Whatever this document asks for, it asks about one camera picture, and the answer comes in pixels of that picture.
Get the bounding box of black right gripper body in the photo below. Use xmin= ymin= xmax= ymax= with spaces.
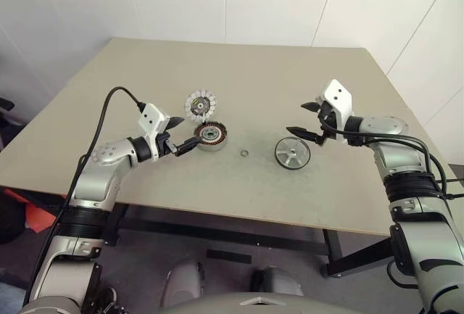
xmin=317 ymin=100 xmax=341 ymax=141

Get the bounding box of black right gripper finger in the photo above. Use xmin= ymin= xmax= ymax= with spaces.
xmin=299 ymin=101 xmax=322 ymax=114
xmin=286 ymin=125 xmax=324 ymax=145

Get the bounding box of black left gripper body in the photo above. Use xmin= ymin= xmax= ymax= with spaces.
xmin=155 ymin=131 xmax=179 ymax=158

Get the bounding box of motor stator with copper windings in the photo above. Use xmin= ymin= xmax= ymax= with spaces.
xmin=193 ymin=121 xmax=229 ymax=154

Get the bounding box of finned motor cover with circuit board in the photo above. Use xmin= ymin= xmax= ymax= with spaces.
xmin=183 ymin=88 xmax=221 ymax=125

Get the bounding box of silver black rotor cap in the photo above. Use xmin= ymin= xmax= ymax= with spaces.
xmin=273 ymin=136 xmax=312 ymax=172

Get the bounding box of black floor tape strip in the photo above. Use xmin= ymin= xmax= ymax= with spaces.
xmin=206 ymin=248 xmax=253 ymax=265

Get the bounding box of grey rounded leg shell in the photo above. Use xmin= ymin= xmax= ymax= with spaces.
xmin=161 ymin=259 xmax=204 ymax=308
xmin=252 ymin=265 xmax=304 ymax=297

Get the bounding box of orange object under table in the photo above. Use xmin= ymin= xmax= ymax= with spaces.
xmin=3 ymin=187 xmax=70 ymax=235

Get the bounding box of silver robot torso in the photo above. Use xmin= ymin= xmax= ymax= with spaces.
xmin=155 ymin=290 xmax=425 ymax=314

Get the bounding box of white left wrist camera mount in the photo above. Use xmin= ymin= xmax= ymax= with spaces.
xmin=137 ymin=102 xmax=171 ymax=163

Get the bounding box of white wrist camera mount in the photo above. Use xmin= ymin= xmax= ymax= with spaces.
xmin=137 ymin=102 xmax=171 ymax=163
xmin=314 ymin=78 xmax=355 ymax=131

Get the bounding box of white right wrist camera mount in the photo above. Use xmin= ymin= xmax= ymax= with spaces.
xmin=314 ymin=78 xmax=355 ymax=131

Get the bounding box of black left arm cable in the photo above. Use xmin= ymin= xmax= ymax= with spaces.
xmin=23 ymin=86 xmax=148 ymax=304

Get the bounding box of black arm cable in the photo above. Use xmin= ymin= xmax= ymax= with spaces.
xmin=23 ymin=86 xmax=148 ymax=304
xmin=318 ymin=116 xmax=464 ymax=201

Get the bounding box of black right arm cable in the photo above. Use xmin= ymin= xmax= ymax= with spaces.
xmin=318 ymin=116 xmax=464 ymax=201

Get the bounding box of black table frame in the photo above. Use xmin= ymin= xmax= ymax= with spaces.
xmin=104 ymin=203 xmax=396 ymax=278

